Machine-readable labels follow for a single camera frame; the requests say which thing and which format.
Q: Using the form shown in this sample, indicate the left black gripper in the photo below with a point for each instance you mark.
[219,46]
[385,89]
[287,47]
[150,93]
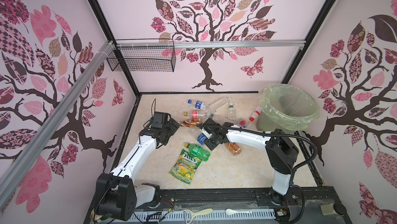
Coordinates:
[173,129]

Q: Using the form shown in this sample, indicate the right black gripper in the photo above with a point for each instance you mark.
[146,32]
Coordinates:
[211,146]

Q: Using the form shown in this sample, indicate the Pocari Sweat bottle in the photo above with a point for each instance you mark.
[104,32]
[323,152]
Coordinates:
[198,135]

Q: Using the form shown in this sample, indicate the green soda bottle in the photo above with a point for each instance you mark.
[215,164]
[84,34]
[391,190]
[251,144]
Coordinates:
[198,151]

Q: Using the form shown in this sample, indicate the red cap white bottle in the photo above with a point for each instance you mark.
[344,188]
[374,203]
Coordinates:
[255,114]

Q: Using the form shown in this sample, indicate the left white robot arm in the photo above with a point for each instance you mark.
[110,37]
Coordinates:
[116,195]

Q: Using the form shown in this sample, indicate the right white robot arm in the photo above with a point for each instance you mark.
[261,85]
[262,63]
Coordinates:
[281,151]

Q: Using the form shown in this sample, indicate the green lined trash bin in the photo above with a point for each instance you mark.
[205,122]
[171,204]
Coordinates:
[285,107]

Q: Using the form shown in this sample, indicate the large clear square bottle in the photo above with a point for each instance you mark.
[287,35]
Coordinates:
[220,119]

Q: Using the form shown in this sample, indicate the brown tea bottle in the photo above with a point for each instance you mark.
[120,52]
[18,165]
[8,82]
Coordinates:
[233,148]

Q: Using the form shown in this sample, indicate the green label small bottle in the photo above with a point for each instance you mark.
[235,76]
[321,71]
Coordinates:
[231,112]

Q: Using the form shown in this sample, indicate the blue cap Fiji bottle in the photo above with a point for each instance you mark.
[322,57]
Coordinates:
[243,123]

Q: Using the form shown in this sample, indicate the brown Nescafe coffee bottle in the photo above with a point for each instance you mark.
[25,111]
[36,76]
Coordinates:
[190,123]

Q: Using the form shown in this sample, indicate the clear capless bottle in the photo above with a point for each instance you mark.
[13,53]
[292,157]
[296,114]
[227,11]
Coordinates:
[219,103]

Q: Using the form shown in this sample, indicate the red label clear bottle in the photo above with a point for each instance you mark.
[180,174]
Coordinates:
[196,114]

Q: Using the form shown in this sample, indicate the blue label Pepsi water bottle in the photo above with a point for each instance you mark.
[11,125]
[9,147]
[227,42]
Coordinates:
[198,104]

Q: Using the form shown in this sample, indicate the Fox's candy bag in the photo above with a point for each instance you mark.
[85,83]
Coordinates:
[185,167]

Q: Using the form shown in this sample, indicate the cream plastic peeler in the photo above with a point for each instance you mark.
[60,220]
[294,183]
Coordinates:
[190,215]

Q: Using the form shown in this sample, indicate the white plastic spoon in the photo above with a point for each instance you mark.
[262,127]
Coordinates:
[231,212]

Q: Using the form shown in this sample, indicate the green drink can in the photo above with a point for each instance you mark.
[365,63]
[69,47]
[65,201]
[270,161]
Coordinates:
[95,218]

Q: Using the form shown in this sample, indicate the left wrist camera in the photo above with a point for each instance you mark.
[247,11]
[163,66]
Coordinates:
[160,120]

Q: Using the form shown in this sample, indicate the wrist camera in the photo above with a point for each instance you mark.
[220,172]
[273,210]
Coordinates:
[160,120]
[207,134]

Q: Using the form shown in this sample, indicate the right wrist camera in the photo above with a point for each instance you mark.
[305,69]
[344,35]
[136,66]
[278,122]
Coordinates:
[207,134]

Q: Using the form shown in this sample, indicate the black wire wall basket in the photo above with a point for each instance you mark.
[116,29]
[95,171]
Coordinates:
[143,55]

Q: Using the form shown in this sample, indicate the white slotted cable duct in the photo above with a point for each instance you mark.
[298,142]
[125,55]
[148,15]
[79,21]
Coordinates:
[166,217]

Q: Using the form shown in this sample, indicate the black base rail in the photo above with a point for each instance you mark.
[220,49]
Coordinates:
[261,197]

